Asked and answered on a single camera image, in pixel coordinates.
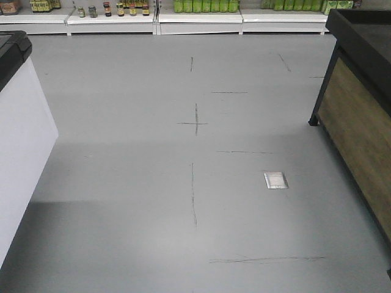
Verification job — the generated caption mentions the white chest freezer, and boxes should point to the white chest freezer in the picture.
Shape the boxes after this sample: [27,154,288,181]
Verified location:
[1,31,59,260]

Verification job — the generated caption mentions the metal floor outlet cover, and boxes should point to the metal floor outlet cover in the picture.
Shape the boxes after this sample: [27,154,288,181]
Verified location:
[264,172,289,189]

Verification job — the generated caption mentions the green bottles row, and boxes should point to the green bottles row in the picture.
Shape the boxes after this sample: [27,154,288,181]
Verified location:
[172,0,363,15]

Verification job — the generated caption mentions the white store shelf unit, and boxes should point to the white store shelf unit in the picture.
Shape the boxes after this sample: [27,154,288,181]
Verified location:
[1,1,327,36]

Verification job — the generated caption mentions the glass sauce jars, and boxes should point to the glass sauce jars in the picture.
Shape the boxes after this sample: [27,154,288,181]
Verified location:
[1,1,156,18]

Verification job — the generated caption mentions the black wooden produce stand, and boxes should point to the black wooden produce stand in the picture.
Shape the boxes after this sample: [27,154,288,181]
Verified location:
[309,9,390,239]

